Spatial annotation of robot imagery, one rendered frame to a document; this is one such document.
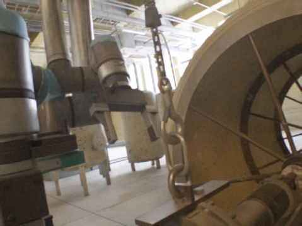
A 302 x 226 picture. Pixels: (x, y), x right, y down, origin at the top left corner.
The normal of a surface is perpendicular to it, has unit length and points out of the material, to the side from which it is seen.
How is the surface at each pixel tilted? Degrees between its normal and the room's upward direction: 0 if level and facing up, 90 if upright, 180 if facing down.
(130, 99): 67
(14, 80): 90
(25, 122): 90
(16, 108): 90
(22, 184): 90
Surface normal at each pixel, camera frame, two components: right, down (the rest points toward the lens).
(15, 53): 0.89, -0.17
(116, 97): 0.53, -0.52
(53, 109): 0.43, -0.14
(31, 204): 0.65, -0.15
